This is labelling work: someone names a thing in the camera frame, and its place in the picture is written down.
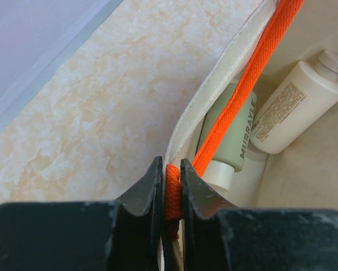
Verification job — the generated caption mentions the green bottle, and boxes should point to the green bottle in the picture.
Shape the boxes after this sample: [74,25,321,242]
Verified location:
[198,82,257,193]

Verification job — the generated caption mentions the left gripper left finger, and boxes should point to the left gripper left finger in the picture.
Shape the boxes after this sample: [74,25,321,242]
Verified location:
[0,156,163,270]

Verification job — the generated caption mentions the white bottle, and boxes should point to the white bottle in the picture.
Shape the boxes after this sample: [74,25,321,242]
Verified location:
[250,50,338,154]

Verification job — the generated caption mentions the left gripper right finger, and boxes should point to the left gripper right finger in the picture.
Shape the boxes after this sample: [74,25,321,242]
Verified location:
[180,159,338,270]

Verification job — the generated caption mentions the canvas bag with orange handles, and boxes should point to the canvas bag with orange handles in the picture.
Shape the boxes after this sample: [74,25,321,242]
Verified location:
[163,1,338,270]

